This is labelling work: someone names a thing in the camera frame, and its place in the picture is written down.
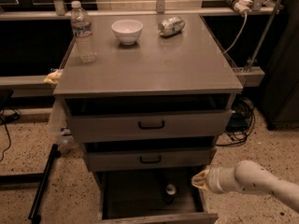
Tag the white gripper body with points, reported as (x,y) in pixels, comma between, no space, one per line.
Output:
(214,180)

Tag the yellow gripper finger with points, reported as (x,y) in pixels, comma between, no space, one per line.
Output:
(200,184)
(201,176)

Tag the blue silver redbull can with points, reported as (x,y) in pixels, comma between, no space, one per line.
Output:
(170,193)

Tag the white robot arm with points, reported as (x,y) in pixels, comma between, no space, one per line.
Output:
(248,177)

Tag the grey middle drawer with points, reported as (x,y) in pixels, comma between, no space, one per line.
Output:
(149,154)

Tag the grey drawer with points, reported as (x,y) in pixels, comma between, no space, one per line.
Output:
(147,117)
(149,154)
(137,197)

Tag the grey bottom drawer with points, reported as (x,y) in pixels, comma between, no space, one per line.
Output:
(137,197)

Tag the grey drawer cabinet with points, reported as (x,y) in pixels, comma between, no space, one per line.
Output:
(185,64)

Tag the grey top drawer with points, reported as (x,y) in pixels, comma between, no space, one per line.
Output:
(147,117)

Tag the silver soda can lying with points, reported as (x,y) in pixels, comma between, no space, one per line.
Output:
(171,26)

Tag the clear plastic bag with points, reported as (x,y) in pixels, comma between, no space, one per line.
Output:
(58,127)

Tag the black metal stand leg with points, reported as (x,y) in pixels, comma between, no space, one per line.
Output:
(40,178)

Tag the white ceramic bowl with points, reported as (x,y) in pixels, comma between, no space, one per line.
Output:
(127,31)

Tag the clear plastic water bottle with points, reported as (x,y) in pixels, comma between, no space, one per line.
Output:
(82,31)

